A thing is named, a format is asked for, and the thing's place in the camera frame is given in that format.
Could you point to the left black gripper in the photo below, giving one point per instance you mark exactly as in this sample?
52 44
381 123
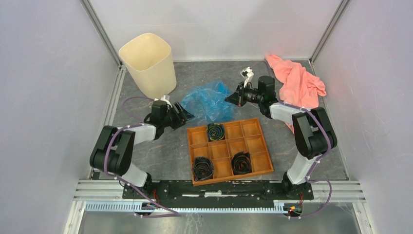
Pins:
182 116

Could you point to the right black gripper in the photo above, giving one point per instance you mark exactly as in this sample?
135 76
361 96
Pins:
238 98

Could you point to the blue plastic trash bag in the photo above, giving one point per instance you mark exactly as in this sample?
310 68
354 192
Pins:
207 102

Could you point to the beige trash bin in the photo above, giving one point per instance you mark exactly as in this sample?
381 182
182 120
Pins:
148 59

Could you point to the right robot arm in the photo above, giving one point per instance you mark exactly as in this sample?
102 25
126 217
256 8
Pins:
313 132

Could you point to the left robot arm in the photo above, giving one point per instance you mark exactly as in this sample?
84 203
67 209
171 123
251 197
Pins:
114 148

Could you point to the black bag roll top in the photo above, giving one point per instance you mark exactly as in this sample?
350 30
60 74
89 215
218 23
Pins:
215 132

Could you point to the black bag roll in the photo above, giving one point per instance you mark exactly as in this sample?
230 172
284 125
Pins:
203 169
241 163
215 132

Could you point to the orange compartment tray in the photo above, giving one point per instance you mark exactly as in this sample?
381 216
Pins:
240 136

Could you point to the black bag roll left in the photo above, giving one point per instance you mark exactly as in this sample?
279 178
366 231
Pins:
203 169

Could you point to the pink cloth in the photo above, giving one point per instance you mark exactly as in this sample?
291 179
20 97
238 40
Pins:
299 87

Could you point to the black bag roll right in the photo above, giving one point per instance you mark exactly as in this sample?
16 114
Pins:
241 163

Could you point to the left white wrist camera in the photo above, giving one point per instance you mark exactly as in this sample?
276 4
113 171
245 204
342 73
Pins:
165 100

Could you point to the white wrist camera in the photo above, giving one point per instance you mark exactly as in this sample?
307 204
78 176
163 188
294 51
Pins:
247 74
165 100

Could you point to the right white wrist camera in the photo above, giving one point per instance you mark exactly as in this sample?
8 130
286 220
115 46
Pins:
247 74

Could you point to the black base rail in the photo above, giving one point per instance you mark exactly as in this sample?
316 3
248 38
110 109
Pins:
175 194

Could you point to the white slotted cable duct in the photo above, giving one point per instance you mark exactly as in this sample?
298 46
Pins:
146 207

